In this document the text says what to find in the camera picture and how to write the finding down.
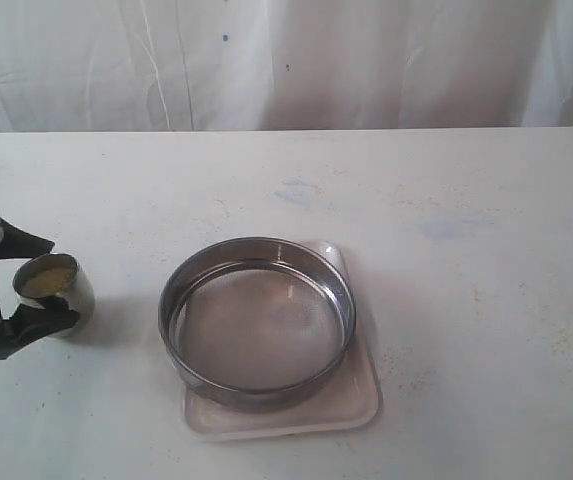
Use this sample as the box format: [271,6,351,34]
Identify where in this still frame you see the white square plastic tray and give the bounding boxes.
[177,268,379,441]

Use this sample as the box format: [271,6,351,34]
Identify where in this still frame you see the stainless steel cup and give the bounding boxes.
[13,253,95,338]

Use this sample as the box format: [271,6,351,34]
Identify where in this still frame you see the white backdrop curtain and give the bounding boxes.
[0,1,573,132]

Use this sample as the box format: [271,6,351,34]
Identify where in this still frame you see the round steel mesh sieve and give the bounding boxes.
[158,237,357,412]

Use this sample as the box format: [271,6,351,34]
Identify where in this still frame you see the yellow grain mixture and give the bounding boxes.
[21,267,75,298]

